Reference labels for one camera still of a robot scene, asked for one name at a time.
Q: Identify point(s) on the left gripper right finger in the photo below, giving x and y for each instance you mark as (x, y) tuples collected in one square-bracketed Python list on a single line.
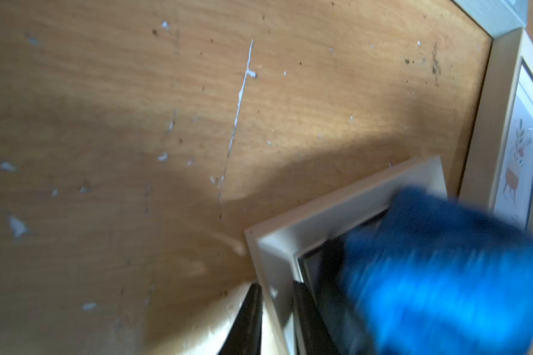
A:
[(311, 333)]

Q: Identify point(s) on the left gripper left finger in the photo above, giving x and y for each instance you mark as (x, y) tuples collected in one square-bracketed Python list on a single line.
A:
[(245, 335)]

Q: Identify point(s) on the cream picture frame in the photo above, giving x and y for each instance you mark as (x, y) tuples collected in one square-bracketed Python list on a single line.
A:
[(498, 176), (276, 244)]

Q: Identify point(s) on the blue microfiber cloth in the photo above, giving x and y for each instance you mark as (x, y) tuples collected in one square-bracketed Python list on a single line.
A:
[(432, 276)]

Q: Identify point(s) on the light green picture frame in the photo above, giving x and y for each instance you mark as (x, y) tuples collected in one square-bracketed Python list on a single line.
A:
[(496, 17)]

